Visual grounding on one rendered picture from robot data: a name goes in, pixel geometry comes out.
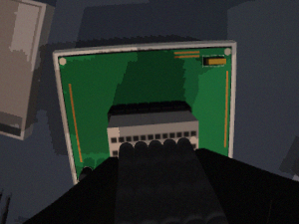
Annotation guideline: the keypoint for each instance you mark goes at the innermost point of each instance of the green circuit board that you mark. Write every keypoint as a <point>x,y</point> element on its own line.
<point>92,84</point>

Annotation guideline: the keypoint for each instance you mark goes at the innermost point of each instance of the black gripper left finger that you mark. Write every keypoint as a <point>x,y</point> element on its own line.
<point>90,201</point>

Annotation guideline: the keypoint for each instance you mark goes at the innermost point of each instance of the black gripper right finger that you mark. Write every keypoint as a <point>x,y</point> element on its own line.
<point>248,194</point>

